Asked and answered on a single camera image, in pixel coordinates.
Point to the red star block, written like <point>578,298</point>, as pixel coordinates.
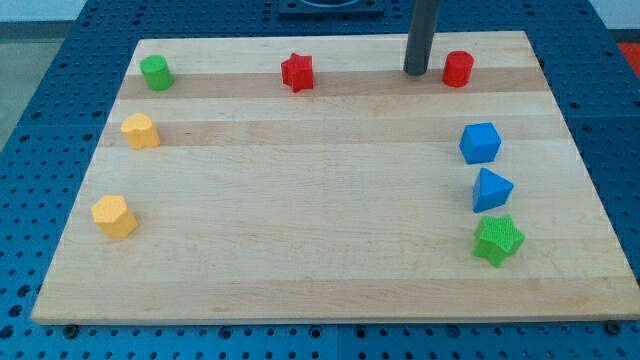
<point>297,72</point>

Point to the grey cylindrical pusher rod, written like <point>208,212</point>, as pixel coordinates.
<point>420,36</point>

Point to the blue triangle block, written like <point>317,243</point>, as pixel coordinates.
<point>490,190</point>

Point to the yellow hexagon block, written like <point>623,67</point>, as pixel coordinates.
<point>113,216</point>

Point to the wooden board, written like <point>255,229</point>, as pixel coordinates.
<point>349,202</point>

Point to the yellow heart block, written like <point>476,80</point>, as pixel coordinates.
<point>140,132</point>

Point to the green cylinder block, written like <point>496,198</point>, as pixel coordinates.
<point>156,73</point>

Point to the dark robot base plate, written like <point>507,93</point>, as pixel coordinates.
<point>293,9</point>

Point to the blue cube block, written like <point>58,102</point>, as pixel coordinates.
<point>480,143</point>

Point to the green star block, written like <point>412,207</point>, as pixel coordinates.
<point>497,238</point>

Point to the red cylinder block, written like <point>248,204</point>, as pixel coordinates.
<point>458,68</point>

